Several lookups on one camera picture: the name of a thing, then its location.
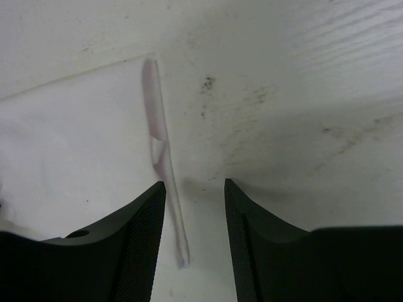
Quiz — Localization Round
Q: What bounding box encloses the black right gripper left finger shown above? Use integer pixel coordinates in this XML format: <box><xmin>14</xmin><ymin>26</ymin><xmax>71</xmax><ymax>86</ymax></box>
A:
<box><xmin>1</xmin><ymin>181</ymin><xmax>166</xmax><ymax>301</ymax></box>

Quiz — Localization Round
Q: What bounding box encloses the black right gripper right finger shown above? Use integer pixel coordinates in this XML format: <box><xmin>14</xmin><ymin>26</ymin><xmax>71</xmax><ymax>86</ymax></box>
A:
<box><xmin>224</xmin><ymin>179</ymin><xmax>402</xmax><ymax>301</ymax></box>

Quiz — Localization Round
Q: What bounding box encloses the pale pink tank top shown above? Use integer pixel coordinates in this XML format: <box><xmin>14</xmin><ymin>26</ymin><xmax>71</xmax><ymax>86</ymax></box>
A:
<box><xmin>1</xmin><ymin>57</ymin><xmax>190</xmax><ymax>267</ymax></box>

